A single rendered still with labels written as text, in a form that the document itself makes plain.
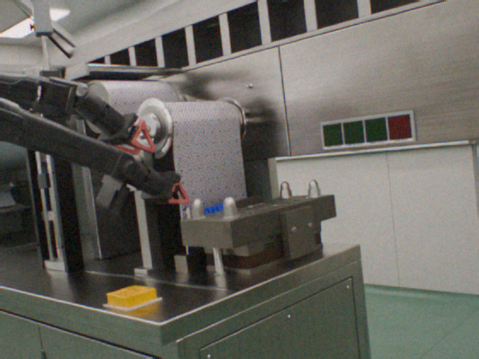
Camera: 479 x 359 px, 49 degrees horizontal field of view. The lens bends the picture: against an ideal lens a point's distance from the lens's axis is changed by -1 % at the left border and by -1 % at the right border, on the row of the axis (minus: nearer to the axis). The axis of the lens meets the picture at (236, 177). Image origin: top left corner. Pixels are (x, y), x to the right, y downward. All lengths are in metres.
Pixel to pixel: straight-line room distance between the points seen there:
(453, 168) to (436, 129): 2.50
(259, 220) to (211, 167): 0.24
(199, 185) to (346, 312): 0.48
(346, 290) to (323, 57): 0.58
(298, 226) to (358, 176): 2.81
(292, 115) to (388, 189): 2.57
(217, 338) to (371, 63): 0.72
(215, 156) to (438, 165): 2.58
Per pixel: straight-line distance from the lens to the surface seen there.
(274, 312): 1.16
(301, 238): 1.28
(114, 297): 1.08
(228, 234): 1.13
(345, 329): 1.39
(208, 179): 1.35
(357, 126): 1.33
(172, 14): 1.80
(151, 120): 1.30
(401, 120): 1.27
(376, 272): 4.14
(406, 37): 1.28
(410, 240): 3.95
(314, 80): 1.40
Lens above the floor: 1.18
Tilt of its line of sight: 3 degrees down
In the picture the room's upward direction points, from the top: 6 degrees counter-clockwise
